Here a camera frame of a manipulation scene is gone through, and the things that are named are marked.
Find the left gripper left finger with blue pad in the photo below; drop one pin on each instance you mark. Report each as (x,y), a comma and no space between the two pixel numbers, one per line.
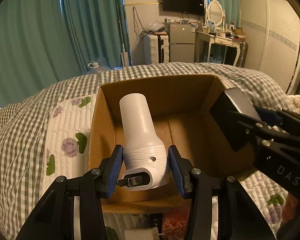
(53,215)

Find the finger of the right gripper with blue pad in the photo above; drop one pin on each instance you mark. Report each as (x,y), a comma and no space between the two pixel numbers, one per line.
(236,121)

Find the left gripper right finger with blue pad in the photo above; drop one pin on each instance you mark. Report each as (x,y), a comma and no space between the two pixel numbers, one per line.
(238,215)

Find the black power bank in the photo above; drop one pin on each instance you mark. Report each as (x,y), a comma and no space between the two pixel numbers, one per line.
(233,95)

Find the white contoured bottle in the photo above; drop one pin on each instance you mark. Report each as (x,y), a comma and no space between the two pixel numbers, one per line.
(144,153)

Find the pink patterned phone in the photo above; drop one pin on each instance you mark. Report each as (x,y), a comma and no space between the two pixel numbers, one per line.
(174,225)

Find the person's right hand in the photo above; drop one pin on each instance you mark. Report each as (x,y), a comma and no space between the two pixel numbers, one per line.
(289,212)

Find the white floral quilt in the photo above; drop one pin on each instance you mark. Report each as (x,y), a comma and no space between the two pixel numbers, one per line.
(67,154)

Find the open cardboard box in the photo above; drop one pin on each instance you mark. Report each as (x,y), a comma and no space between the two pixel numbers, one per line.
(179,106)

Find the grey checkered blanket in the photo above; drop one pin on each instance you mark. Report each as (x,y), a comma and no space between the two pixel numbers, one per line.
(23,125)

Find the white louvered wardrobe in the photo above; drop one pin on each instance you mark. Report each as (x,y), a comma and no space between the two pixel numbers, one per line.
(272,30)

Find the white dressing table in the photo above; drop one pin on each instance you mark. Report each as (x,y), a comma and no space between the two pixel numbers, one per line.
(218,40)

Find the silver mini fridge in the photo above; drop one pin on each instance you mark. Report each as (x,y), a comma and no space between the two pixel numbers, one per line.
(182,42)

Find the white suitcase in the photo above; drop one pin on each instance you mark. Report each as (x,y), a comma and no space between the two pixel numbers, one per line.
(156,48)

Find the white standing mop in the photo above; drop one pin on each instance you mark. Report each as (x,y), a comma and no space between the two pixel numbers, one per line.
(124,54)

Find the clear water jug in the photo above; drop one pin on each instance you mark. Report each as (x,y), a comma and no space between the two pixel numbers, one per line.
(98,65)

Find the blue window curtain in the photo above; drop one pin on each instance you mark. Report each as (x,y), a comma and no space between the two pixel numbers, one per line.
(43,42)

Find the black wall television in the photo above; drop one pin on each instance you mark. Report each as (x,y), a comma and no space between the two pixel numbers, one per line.
(195,7)

